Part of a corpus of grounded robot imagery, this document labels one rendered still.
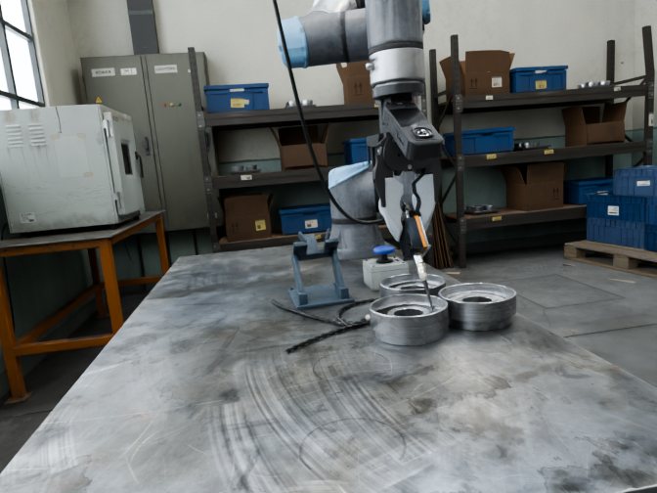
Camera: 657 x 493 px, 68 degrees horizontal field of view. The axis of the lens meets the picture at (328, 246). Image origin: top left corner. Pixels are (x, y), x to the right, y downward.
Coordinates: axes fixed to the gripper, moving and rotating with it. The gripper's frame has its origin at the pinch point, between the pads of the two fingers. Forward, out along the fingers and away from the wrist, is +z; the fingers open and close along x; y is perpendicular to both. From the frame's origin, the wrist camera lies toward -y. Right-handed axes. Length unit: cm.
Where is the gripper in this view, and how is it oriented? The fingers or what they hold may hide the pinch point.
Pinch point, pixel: (411, 231)
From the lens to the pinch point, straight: 69.8
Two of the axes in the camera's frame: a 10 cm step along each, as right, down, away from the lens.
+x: -9.8, 1.1, -1.9
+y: -2.0, -1.5, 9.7
